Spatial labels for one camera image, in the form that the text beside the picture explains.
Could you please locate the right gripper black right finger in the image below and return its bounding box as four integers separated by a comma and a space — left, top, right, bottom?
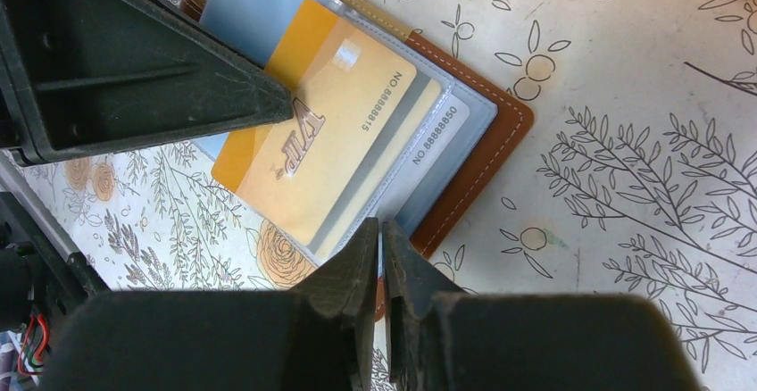
381, 221, 700, 390

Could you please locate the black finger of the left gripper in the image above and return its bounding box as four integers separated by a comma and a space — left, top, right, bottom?
1, 0, 293, 166

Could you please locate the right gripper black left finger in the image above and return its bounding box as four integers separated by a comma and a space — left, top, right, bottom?
39, 218, 379, 390

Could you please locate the brown leather card holder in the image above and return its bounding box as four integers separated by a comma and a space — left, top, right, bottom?
179, 0, 537, 321

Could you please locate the white silver credit card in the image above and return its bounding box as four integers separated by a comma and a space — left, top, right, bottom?
370, 96, 470, 219

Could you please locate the gold VIP credit card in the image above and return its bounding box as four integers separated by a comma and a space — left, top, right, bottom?
212, 0, 449, 259

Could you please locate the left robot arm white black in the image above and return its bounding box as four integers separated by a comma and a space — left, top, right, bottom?
1, 0, 289, 389

